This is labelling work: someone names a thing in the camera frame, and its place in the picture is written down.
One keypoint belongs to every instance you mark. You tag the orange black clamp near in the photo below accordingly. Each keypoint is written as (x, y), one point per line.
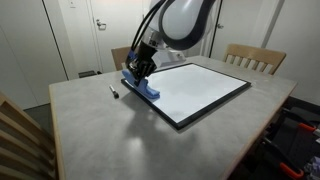
(285, 164)

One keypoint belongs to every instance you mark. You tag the orange black clamp far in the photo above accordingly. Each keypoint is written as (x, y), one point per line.
(303, 123)

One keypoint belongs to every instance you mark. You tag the black framed white board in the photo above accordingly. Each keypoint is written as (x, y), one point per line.
(189, 91)

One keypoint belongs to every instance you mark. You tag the wooden chair by robot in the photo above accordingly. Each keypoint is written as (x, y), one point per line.
(259, 58)

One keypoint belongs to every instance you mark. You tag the orange black clamp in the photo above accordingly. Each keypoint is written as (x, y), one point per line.
(303, 123)
(285, 164)

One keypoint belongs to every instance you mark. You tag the wooden chair near door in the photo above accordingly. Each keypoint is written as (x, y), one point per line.
(120, 56)

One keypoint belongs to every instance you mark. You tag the silver door lever handle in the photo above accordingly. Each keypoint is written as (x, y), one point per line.
(101, 26)

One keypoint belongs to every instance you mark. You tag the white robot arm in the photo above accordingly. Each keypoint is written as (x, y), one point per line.
(169, 28)

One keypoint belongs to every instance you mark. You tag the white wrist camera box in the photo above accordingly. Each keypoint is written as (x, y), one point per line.
(164, 58)

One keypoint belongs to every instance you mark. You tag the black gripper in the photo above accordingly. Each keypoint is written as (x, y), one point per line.
(140, 64)

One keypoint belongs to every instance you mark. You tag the blue cloth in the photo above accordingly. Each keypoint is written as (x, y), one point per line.
(143, 86)

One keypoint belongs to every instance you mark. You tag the wooden chair front left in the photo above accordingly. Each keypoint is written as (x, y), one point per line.
(27, 151)

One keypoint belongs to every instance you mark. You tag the white wall light switch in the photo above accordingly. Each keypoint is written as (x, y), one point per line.
(72, 4)

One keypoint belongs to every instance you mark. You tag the black marker pen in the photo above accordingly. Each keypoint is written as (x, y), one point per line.
(115, 93)

